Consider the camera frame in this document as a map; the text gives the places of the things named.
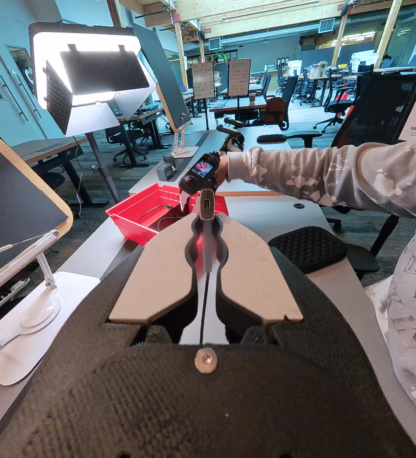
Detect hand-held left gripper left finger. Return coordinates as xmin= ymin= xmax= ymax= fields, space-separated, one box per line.
xmin=108 ymin=213 xmax=203 ymax=346

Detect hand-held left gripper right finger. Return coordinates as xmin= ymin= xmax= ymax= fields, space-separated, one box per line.
xmin=211 ymin=213 xmax=304 ymax=346

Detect black cable with orange plugs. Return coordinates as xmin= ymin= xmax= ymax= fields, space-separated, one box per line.
xmin=138 ymin=203 xmax=174 ymax=226

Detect dark grey usb-c adapter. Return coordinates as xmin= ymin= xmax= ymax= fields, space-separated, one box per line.
xmin=198 ymin=189 xmax=216 ymax=346

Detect red plastic bin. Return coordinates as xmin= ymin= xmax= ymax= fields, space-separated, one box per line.
xmin=105 ymin=182 xmax=229 ymax=247

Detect person's right forearm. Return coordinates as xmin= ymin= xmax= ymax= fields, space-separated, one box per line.
xmin=227 ymin=132 xmax=416 ymax=219

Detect person's right hand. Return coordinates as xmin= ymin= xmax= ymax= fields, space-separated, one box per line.
xmin=215 ymin=154 xmax=230 ymax=194

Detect black clamp tool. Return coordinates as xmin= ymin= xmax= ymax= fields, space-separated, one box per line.
xmin=216 ymin=125 xmax=246 ymax=154

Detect black chair armrest pad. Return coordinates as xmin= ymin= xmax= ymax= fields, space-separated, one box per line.
xmin=267 ymin=225 xmax=349 ymax=275
xmin=257 ymin=133 xmax=324 ymax=149

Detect whiteboard on stand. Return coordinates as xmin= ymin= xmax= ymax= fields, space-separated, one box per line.
xmin=227 ymin=58 xmax=252 ymax=98
xmin=191 ymin=62 xmax=216 ymax=131

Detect black board with white stand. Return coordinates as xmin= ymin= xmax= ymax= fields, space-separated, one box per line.
xmin=131 ymin=22 xmax=200 ymax=159
xmin=0 ymin=128 xmax=101 ymax=387

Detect brown wooden chair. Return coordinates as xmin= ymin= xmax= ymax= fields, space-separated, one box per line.
xmin=261 ymin=96 xmax=290 ymax=131

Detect studio light panel on stand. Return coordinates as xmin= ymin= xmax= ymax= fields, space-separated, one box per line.
xmin=28 ymin=21 xmax=158 ymax=206

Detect white power strip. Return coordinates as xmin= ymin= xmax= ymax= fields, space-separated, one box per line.
xmin=0 ymin=278 xmax=30 ymax=308

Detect wooden desk black legs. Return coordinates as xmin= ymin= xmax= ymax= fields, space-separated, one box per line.
xmin=11 ymin=136 xmax=87 ymax=208

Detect row of black office chairs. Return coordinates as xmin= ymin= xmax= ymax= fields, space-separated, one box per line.
xmin=276 ymin=61 xmax=376 ymax=133

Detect person's torso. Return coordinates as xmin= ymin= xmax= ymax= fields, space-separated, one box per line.
xmin=365 ymin=209 xmax=416 ymax=433

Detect black mesh office chair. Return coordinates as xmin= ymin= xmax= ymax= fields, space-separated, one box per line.
xmin=331 ymin=47 xmax=416 ymax=147

